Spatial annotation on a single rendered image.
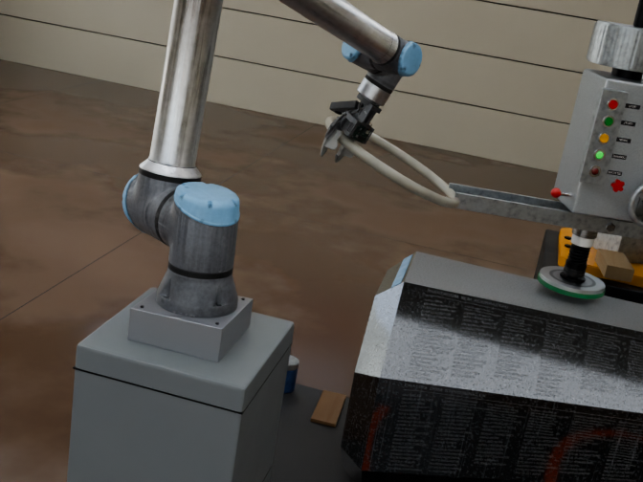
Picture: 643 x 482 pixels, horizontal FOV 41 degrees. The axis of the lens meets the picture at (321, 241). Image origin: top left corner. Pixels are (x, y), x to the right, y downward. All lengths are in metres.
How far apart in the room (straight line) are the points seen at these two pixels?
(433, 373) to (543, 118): 6.41
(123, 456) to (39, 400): 1.42
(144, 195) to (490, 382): 1.19
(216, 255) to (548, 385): 1.18
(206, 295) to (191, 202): 0.22
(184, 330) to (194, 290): 0.09
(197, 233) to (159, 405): 0.39
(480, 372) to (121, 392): 1.14
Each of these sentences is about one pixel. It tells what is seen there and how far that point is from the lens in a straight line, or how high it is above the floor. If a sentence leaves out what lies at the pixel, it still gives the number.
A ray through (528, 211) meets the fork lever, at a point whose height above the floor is 1.08.
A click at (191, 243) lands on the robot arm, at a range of 1.95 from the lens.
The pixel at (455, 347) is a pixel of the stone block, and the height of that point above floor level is 0.68.
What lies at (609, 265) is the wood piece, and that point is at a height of 0.83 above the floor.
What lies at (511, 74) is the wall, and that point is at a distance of 8.84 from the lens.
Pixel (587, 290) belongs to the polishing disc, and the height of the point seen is 0.86.
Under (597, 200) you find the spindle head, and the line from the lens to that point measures 2.79.
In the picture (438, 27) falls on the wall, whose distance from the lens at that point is 8.86.
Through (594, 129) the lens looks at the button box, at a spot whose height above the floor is 1.37.
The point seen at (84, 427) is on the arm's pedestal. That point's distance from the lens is 2.10.
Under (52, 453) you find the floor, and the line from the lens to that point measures 3.18.
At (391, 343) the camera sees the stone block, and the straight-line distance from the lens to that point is 2.68.
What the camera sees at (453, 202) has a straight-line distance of 2.63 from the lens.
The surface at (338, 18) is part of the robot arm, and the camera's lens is 2.14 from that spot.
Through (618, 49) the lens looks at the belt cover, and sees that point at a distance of 2.73.
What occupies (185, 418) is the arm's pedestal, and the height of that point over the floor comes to 0.74.
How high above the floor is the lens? 1.76
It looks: 19 degrees down
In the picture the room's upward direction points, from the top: 9 degrees clockwise
